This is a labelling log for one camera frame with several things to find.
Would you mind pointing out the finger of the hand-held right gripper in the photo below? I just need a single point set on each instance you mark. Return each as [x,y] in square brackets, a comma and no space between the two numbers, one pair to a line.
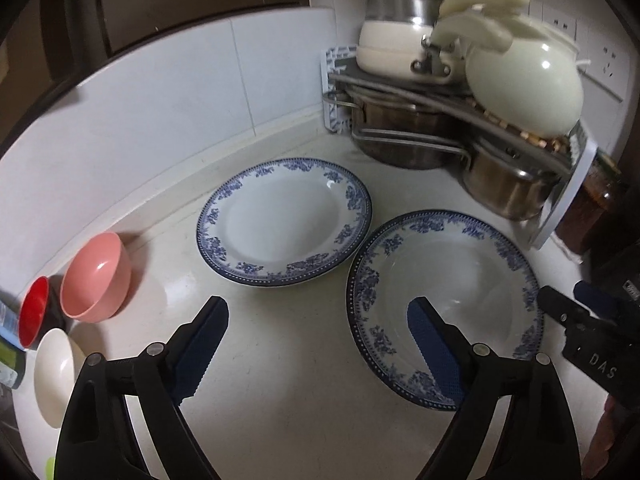
[562,307]
[595,297]

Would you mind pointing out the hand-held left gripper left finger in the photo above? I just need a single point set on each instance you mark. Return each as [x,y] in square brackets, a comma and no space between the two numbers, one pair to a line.
[199,356]

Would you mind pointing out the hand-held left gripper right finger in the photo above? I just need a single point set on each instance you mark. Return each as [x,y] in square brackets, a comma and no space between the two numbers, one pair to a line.
[436,347]

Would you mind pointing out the blue floral white plate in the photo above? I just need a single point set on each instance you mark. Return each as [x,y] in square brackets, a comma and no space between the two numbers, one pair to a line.
[475,280]
[280,220]

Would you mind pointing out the pink bowl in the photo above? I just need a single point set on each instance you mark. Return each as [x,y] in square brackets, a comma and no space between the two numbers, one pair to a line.
[95,280]

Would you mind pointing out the red bowl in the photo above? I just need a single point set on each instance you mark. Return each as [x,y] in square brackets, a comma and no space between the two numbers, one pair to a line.
[34,312]

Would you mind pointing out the person's right hand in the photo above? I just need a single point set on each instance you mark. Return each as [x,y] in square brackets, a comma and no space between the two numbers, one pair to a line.
[609,430]

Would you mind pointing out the brown sauce jar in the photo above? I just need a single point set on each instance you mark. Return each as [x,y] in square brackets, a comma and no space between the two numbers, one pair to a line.
[585,205]

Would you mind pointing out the small steel saucepan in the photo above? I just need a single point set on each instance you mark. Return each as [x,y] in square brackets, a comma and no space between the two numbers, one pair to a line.
[505,190]

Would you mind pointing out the white bowl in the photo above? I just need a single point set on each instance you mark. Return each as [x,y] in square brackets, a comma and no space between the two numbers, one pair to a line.
[52,375]

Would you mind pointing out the wooden bead trivet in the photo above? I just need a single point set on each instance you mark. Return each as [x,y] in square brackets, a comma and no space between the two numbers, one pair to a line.
[530,136]

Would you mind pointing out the green label dark bottle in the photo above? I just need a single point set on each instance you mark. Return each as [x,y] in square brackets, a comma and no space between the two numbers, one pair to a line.
[10,367]

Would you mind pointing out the blue label plastic bottle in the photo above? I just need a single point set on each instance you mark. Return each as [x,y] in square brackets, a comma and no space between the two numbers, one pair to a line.
[7,320]

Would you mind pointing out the large steel pot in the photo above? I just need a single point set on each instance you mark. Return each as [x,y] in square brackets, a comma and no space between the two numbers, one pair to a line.
[400,132]

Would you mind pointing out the white round kettle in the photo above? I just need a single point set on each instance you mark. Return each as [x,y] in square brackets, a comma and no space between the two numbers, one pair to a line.
[525,85]

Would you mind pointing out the grey corner shelf rack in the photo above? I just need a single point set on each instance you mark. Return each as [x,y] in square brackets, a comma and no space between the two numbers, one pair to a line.
[395,85]

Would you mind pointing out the white enamel pot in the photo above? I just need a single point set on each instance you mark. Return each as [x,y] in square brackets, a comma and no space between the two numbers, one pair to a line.
[390,47]

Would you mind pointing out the white wall socket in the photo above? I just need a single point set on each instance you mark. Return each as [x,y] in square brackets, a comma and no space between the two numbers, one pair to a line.
[607,60]
[560,22]

